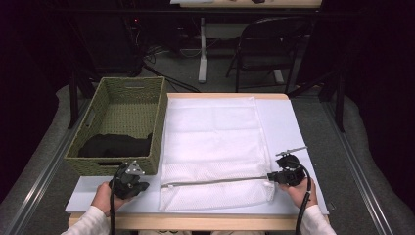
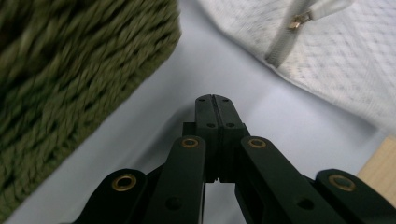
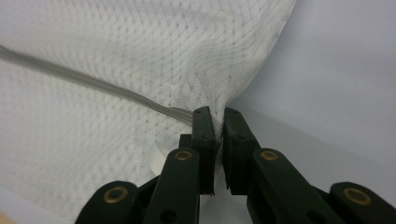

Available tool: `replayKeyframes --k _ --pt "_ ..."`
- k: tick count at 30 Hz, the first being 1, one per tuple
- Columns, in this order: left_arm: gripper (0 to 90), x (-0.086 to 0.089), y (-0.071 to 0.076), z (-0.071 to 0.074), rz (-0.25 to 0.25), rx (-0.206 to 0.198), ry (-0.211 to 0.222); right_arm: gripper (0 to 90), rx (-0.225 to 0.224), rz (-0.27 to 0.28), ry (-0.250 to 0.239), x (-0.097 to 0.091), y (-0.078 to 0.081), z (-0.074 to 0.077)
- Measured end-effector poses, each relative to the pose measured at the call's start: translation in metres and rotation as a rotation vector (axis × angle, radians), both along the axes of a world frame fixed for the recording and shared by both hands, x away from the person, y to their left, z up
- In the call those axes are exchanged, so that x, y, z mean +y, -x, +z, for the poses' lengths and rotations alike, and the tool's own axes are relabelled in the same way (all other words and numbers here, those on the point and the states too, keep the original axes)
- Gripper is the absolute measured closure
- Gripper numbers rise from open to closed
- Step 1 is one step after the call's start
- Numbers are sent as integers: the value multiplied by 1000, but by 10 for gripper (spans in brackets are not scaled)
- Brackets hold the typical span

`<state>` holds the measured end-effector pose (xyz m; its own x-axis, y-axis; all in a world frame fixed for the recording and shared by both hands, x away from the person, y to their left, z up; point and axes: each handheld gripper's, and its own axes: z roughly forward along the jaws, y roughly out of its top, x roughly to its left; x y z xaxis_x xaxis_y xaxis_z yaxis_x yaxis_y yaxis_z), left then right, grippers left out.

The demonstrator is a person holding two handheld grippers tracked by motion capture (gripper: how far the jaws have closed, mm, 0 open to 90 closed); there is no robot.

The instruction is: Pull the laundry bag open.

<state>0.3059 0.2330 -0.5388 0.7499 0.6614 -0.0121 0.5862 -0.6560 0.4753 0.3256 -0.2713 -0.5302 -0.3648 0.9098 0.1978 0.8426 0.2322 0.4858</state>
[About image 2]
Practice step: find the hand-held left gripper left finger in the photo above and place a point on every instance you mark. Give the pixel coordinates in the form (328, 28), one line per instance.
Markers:
(207, 124)

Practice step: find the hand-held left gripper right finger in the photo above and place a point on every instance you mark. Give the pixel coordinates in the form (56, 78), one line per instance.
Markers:
(229, 124)

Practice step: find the white mesh laundry bag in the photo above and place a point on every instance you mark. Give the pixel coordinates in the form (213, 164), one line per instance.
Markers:
(336, 53)

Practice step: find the green woven basket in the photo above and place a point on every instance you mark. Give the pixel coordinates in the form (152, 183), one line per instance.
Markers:
(62, 77)

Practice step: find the white board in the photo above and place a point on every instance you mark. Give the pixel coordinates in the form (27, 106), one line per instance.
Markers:
(218, 68)

